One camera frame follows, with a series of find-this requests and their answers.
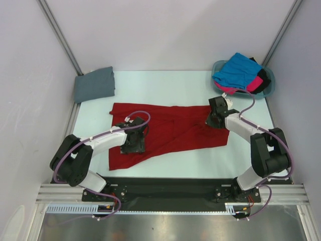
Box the left white cable duct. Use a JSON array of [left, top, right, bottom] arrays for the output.
[[47, 204, 114, 214]]

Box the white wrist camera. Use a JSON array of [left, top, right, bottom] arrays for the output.
[[124, 117, 133, 123], [221, 93, 233, 110]]

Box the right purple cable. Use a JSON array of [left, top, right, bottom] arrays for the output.
[[222, 87, 294, 221]]

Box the right white cable duct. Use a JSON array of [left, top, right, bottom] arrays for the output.
[[225, 202, 251, 215]]

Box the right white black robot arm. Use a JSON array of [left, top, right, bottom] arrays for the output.
[[206, 96, 292, 202]]

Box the white cable duct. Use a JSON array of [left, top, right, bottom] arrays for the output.
[[47, 204, 114, 214], [225, 202, 251, 215]]

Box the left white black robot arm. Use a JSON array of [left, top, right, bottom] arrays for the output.
[[50, 117, 149, 201]]

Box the right aluminium corner post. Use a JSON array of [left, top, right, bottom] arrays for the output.
[[262, 0, 304, 66]]

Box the folded grey t shirt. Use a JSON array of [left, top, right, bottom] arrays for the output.
[[74, 66, 115, 103]]

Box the left aluminium corner post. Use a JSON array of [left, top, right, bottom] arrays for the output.
[[37, 0, 83, 76]]

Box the aluminium front rail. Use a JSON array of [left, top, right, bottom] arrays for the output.
[[36, 184, 309, 205]]

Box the pink t shirt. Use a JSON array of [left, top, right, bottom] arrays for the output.
[[214, 76, 263, 95]]

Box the red t shirt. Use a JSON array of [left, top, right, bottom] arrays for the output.
[[108, 103, 229, 170]]

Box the teal plastic basket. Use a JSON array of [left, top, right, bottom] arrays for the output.
[[211, 60, 275, 99]]

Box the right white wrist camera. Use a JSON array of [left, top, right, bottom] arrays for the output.
[[221, 93, 233, 110]]

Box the blue t shirt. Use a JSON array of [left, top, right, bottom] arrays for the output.
[[213, 53, 262, 89]]

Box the black t shirt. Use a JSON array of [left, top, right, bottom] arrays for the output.
[[251, 68, 271, 94]]

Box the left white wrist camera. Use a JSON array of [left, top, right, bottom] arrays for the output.
[[124, 117, 133, 123]]

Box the aluminium corner post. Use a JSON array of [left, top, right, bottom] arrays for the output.
[[37, 0, 83, 76], [262, 0, 304, 66]]

